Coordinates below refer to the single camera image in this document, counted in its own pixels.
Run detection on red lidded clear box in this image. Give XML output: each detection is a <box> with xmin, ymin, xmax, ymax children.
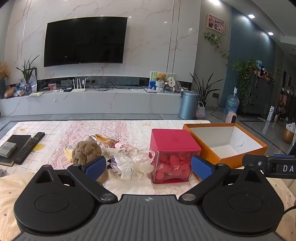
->
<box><xmin>149</xmin><ymin>128</ymin><xmax>201</xmax><ymax>184</ymax></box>

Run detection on pink woven basket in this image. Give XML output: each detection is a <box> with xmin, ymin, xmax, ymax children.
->
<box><xmin>196</xmin><ymin>101</ymin><xmax>206</xmax><ymax>119</ymax></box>

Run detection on dried orange flowers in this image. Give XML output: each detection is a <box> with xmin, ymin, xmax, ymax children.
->
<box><xmin>0</xmin><ymin>61</ymin><xmax>10</xmax><ymax>99</ymax></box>

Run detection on black remote control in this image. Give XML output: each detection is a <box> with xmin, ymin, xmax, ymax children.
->
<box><xmin>13</xmin><ymin>132</ymin><xmax>45</xmax><ymax>165</ymax></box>

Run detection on green plant in glass vase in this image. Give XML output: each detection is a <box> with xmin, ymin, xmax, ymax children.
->
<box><xmin>15</xmin><ymin>55</ymin><xmax>40</xmax><ymax>95</ymax></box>

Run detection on blue-grey metal trash bin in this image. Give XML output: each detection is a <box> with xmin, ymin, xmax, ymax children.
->
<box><xmin>179</xmin><ymin>90</ymin><xmax>200</xmax><ymax>120</ymax></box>

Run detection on small teddy bear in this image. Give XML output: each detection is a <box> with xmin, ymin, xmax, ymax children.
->
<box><xmin>155</xmin><ymin>72</ymin><xmax>167</xmax><ymax>93</ymax></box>

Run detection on ornaments on cabinet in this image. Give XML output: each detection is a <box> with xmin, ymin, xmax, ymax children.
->
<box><xmin>254</xmin><ymin>60</ymin><xmax>276</xmax><ymax>82</ymax></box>

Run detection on large leafy potted plant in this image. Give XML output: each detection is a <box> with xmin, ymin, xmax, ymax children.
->
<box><xmin>232</xmin><ymin>59</ymin><xmax>258</xmax><ymax>107</ymax></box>

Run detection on brown plush toy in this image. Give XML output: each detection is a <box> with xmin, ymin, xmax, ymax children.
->
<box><xmin>72</xmin><ymin>140</ymin><xmax>110</xmax><ymax>184</ymax></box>

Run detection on black wall television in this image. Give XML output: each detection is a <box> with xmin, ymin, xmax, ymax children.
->
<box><xmin>44</xmin><ymin>16</ymin><xmax>128</xmax><ymax>67</ymax></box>

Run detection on framed wall picture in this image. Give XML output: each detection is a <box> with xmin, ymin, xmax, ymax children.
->
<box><xmin>207</xmin><ymin>13</ymin><xmax>226</xmax><ymax>35</ymax></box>

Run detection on white crinkled plastic bag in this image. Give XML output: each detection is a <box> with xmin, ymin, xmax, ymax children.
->
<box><xmin>110</xmin><ymin>149</ymin><xmax>156</xmax><ymax>181</ymax></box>

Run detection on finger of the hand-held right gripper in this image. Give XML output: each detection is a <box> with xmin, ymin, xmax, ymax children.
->
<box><xmin>242</xmin><ymin>154</ymin><xmax>269</xmax><ymax>173</ymax></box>

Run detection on white disposable towel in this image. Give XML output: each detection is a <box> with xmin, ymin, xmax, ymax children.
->
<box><xmin>104</xmin><ymin>175</ymin><xmax>156</xmax><ymax>195</ymax></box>

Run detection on long-leaf potted plant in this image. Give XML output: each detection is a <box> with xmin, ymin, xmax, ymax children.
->
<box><xmin>190</xmin><ymin>72</ymin><xmax>224</xmax><ymax>109</ymax></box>

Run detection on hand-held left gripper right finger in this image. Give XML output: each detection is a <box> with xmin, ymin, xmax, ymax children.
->
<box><xmin>179</xmin><ymin>156</ymin><xmax>269</xmax><ymax>204</ymax></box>

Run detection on dark grey cabinet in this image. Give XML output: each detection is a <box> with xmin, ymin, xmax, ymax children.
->
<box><xmin>240</xmin><ymin>74</ymin><xmax>276</xmax><ymax>118</ymax></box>

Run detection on clear plastic tube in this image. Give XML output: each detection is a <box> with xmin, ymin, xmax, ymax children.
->
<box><xmin>262</xmin><ymin>106</ymin><xmax>275</xmax><ymax>135</ymax></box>

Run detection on small grey box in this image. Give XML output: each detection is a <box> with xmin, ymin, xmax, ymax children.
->
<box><xmin>0</xmin><ymin>142</ymin><xmax>17</xmax><ymax>158</ymax></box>

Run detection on cream dotted blanket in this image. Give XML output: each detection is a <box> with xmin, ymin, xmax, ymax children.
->
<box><xmin>0</xmin><ymin>170</ymin><xmax>48</xmax><ymax>241</ymax></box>

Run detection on white router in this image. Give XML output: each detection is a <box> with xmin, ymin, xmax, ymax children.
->
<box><xmin>71</xmin><ymin>78</ymin><xmax>87</xmax><ymax>93</ymax></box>

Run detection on blue water jug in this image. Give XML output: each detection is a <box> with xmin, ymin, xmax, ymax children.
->
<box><xmin>223</xmin><ymin>87</ymin><xmax>240</xmax><ymax>114</ymax></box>

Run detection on orange cardboard box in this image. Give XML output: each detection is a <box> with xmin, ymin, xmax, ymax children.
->
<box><xmin>183</xmin><ymin>123</ymin><xmax>268</xmax><ymax>182</ymax></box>

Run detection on lace tablecloth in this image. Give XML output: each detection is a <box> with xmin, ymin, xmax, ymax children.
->
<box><xmin>0</xmin><ymin>120</ymin><xmax>211</xmax><ymax>196</ymax></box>

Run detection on pink stool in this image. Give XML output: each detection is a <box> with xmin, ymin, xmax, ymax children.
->
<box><xmin>225</xmin><ymin>110</ymin><xmax>237</xmax><ymax>124</ymax></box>

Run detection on white marble TV console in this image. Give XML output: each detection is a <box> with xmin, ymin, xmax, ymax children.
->
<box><xmin>0</xmin><ymin>89</ymin><xmax>182</xmax><ymax>117</ymax></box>

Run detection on black cables on console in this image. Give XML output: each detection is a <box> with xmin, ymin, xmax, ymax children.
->
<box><xmin>92</xmin><ymin>81</ymin><xmax>131</xmax><ymax>91</ymax></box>

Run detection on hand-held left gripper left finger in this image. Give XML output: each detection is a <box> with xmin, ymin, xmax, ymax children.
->
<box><xmin>29</xmin><ymin>156</ymin><xmax>117</xmax><ymax>202</ymax></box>

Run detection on foil snack packet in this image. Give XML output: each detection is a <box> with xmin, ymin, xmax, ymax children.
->
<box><xmin>88</xmin><ymin>134</ymin><xmax>120</xmax><ymax>149</ymax></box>

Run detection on gold pot with white bag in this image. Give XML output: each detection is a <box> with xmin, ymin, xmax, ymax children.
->
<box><xmin>282</xmin><ymin>123</ymin><xmax>296</xmax><ymax>144</ymax></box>

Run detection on yellow cloth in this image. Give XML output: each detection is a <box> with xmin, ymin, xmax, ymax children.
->
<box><xmin>64</xmin><ymin>146</ymin><xmax>76</xmax><ymax>162</ymax></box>

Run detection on black notebook with grey box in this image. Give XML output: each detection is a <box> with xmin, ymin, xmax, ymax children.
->
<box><xmin>0</xmin><ymin>134</ymin><xmax>32</xmax><ymax>166</ymax></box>

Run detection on hanging vine plant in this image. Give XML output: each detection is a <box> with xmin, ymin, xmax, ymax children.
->
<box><xmin>203</xmin><ymin>32</ymin><xmax>230</xmax><ymax>66</ymax></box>

